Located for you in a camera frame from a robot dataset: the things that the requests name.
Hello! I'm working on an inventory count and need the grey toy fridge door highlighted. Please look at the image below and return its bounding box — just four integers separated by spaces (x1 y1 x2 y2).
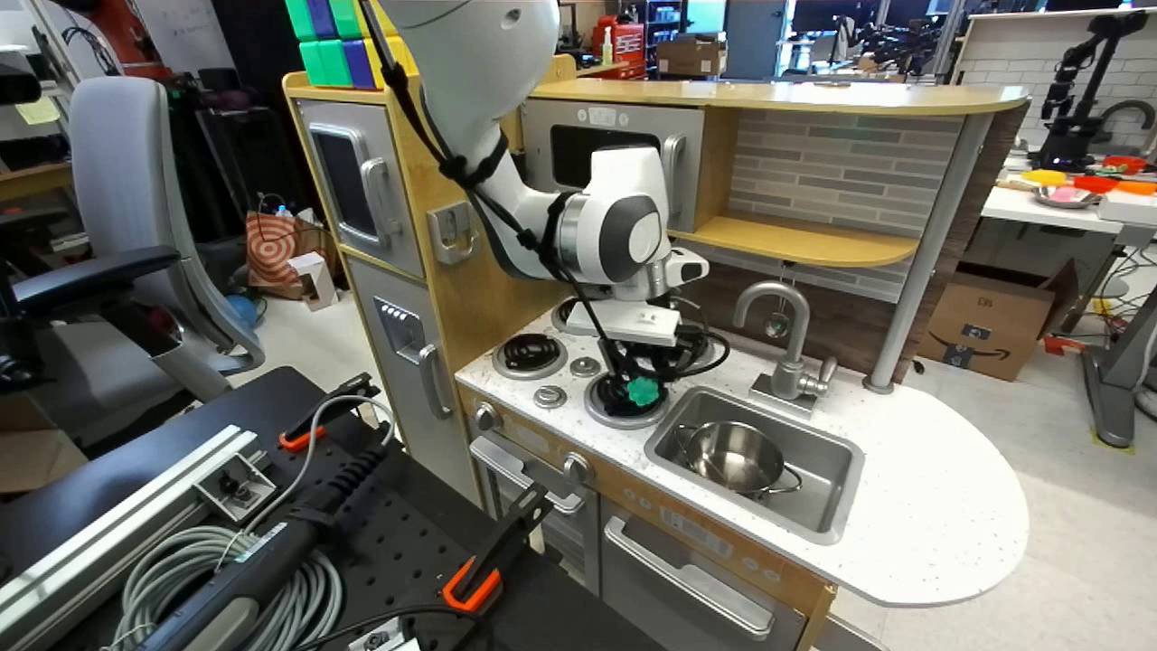
342 258 484 504

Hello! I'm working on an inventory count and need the green grape toy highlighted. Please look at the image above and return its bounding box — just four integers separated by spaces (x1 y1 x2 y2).
625 371 664 412

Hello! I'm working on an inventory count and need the brown cardboard shipping box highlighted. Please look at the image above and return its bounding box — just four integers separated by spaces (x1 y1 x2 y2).
907 258 1080 387

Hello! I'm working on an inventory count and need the grey toy oven door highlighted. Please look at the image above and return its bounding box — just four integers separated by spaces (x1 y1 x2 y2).
482 462 604 594

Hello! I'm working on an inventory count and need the red background object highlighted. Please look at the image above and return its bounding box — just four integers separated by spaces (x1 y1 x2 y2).
588 10 646 85

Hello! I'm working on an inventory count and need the aluminium extrusion rail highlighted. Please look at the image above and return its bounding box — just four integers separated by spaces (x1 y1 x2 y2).
0 424 263 649

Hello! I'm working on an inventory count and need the black coil toy burner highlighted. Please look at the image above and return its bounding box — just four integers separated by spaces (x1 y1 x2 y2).
664 322 735 375
582 364 672 429
487 330 570 382

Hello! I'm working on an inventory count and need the grey toy freezer door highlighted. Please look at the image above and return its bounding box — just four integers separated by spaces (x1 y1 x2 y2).
295 97 425 283

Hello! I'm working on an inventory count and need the red patterned bag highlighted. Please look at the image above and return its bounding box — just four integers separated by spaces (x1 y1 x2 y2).
242 211 305 299

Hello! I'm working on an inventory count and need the grey oven handle bar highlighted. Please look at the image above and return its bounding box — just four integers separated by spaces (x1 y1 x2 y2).
466 433 584 516

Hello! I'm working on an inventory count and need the silver metal pot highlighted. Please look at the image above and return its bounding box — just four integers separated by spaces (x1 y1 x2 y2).
676 415 807 504

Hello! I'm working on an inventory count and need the grey kitchen support post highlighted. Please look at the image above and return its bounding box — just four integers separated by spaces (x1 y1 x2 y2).
863 113 998 393

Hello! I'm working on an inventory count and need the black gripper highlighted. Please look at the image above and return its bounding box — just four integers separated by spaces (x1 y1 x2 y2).
595 340 672 412

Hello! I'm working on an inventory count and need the grey office chair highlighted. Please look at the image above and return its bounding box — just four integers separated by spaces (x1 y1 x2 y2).
0 74 266 412

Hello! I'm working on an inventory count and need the black tube handle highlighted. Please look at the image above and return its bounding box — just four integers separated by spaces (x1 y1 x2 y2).
139 437 396 651

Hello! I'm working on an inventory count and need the grey toy sink basin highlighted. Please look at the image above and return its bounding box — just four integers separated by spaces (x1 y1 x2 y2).
642 382 868 545

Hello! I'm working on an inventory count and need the grey dishwasher handle bar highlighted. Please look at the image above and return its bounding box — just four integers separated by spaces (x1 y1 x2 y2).
599 515 778 644

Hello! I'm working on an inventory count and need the wooden toy kitchen playset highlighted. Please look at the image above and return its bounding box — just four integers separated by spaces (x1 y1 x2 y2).
278 50 1033 651

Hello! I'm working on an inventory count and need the grey toy microwave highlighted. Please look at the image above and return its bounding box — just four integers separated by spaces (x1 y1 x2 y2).
518 97 709 236

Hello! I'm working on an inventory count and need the small white box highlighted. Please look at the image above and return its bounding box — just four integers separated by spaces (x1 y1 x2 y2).
286 250 341 312

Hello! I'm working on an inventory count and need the black perforated board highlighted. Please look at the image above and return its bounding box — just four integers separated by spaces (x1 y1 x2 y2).
0 364 680 651

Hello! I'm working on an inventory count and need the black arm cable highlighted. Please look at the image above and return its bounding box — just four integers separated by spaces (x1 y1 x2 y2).
354 0 635 379

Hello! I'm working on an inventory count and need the grey toy faucet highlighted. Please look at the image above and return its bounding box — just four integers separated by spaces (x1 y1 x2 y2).
731 277 841 418

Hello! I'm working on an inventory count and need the orange black bar clamp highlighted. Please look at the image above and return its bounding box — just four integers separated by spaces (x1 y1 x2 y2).
436 486 557 617
275 371 384 461

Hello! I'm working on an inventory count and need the grey toy dishwasher door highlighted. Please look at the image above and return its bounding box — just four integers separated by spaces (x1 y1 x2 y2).
595 499 811 651

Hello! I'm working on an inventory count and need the green foam block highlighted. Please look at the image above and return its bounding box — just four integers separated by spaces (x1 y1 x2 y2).
281 0 370 92

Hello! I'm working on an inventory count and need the white work table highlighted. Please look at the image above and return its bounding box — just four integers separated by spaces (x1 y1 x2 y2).
980 177 1157 240

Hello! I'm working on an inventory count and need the grey coiled cable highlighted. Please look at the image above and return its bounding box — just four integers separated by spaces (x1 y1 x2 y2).
104 521 347 651

